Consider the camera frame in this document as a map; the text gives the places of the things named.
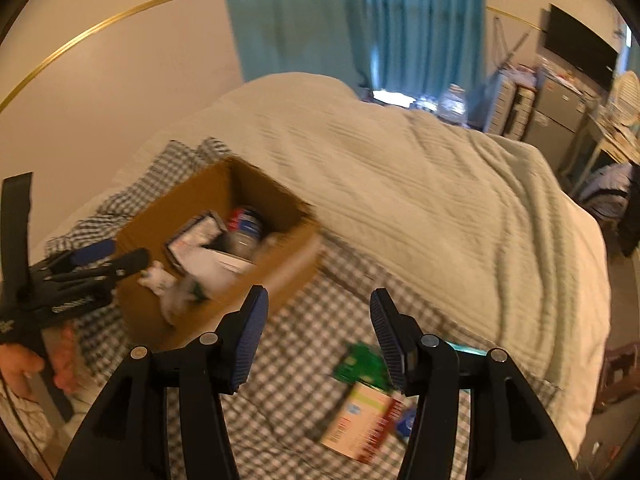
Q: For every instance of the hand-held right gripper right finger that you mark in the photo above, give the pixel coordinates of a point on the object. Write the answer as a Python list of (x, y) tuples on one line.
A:
[(387, 340)]

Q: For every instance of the grey cabinet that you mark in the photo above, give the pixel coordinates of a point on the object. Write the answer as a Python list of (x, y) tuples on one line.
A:
[(555, 120)]

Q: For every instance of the light green fleece blanket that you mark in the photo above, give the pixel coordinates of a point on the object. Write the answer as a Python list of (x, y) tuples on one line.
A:
[(400, 185)]

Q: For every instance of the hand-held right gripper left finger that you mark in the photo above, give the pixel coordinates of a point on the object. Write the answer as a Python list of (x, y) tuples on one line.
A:
[(247, 340)]

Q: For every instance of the brown cardboard box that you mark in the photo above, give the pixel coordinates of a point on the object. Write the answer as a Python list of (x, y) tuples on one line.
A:
[(150, 240)]

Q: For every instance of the white chair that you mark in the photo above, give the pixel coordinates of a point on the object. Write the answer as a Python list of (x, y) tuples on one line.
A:
[(625, 95)]

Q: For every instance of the small blue packet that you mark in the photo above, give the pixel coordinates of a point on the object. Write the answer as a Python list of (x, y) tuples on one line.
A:
[(406, 422)]

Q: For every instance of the cluttered desk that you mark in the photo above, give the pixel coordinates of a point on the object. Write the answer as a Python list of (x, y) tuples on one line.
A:
[(615, 135)]

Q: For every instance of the teal packet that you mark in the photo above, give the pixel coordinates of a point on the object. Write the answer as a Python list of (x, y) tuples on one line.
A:
[(467, 350)]

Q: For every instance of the grey suitcase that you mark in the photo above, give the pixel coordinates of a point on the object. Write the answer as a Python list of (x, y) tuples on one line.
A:
[(526, 112)]

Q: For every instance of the brown plastic stool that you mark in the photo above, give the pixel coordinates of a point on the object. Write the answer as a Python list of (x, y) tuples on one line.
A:
[(615, 370)]

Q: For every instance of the person's left hand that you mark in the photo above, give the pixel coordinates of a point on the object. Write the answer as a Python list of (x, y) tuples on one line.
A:
[(22, 367)]

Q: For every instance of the grey bottle blue label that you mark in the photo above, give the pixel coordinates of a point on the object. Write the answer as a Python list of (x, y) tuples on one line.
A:
[(247, 232)]

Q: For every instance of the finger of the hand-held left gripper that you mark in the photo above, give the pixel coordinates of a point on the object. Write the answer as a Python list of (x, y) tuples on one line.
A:
[(90, 252), (127, 262)]

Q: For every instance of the black television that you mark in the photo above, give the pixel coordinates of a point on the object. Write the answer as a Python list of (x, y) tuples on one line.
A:
[(580, 42)]

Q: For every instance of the orange white box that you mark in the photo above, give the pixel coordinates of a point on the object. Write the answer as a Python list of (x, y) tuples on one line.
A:
[(360, 425)]

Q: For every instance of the teal curtain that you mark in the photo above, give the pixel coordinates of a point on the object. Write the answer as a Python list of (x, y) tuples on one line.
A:
[(300, 20)]

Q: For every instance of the cream crumpled plastic bag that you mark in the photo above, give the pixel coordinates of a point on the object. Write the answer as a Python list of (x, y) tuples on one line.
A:
[(167, 287)]

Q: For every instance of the white suitcase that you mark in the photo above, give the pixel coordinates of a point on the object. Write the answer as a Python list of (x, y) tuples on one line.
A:
[(502, 110)]

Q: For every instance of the dark clothing pile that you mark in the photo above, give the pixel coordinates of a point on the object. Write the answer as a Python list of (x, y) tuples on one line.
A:
[(615, 200)]

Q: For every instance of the green patterned packet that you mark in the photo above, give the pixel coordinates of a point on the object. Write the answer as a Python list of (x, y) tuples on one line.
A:
[(362, 365)]

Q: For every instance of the gold wall trim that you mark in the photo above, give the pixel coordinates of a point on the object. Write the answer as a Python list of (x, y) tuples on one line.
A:
[(75, 42)]

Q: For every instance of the clear water bottle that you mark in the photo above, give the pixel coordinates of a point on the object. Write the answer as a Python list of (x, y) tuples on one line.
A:
[(452, 105)]

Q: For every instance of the dark blue labelled packet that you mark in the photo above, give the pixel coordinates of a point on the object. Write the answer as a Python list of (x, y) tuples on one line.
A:
[(195, 237)]

